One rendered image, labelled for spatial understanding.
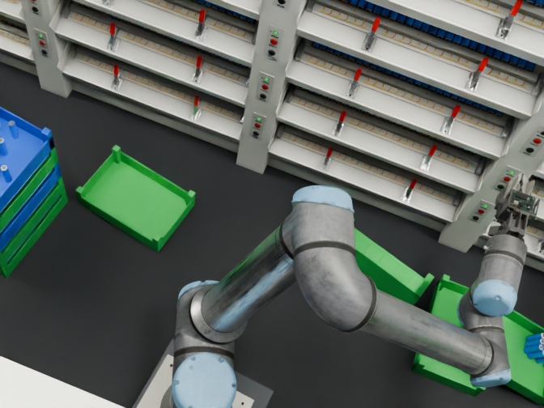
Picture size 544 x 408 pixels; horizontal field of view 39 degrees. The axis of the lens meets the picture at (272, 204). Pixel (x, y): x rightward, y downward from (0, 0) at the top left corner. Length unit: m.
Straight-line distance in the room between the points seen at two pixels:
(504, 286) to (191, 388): 0.74
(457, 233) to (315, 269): 1.13
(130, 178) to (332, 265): 1.21
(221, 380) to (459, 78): 0.92
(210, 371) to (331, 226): 0.59
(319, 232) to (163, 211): 1.08
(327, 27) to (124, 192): 0.89
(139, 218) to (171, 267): 0.19
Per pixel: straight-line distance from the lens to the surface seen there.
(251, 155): 2.43
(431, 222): 2.50
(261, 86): 2.12
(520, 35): 1.79
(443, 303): 2.43
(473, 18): 1.78
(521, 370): 2.42
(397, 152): 2.21
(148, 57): 2.29
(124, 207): 2.41
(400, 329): 1.51
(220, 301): 1.75
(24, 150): 2.17
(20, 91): 2.68
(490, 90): 1.93
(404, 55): 1.91
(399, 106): 2.06
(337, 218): 1.41
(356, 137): 2.21
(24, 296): 2.33
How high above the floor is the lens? 2.14
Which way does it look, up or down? 61 degrees down
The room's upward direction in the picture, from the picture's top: 15 degrees clockwise
